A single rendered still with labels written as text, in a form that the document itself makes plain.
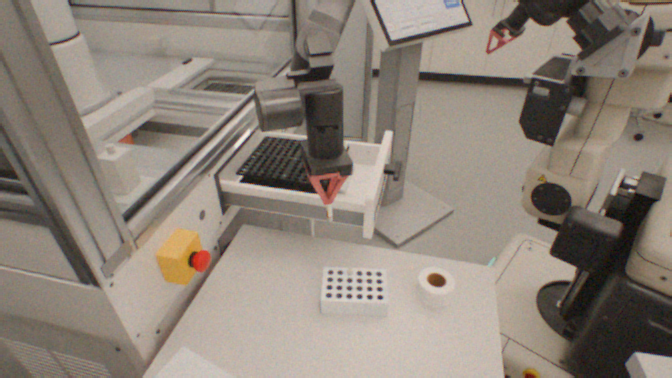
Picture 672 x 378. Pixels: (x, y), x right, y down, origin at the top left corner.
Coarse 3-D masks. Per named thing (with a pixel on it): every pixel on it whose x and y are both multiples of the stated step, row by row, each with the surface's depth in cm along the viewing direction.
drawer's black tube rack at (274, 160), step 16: (272, 144) 97; (288, 144) 97; (256, 160) 92; (272, 160) 91; (288, 160) 92; (256, 176) 86; (272, 176) 87; (288, 176) 86; (304, 176) 86; (304, 192) 87
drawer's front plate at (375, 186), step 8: (384, 136) 95; (384, 144) 91; (384, 152) 89; (376, 160) 86; (384, 160) 86; (376, 168) 83; (376, 176) 81; (384, 176) 91; (376, 184) 78; (384, 184) 96; (368, 192) 76; (376, 192) 78; (368, 200) 75; (376, 200) 81; (368, 208) 76; (368, 216) 78; (368, 224) 79; (368, 232) 80
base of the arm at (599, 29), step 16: (592, 0) 72; (608, 0) 72; (576, 16) 74; (592, 16) 72; (608, 16) 71; (624, 16) 71; (576, 32) 76; (592, 32) 73; (608, 32) 70; (592, 48) 72
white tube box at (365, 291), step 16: (336, 272) 77; (368, 272) 77; (384, 272) 77; (336, 288) 75; (352, 288) 74; (368, 288) 75; (384, 288) 74; (336, 304) 72; (352, 304) 72; (368, 304) 71; (384, 304) 71
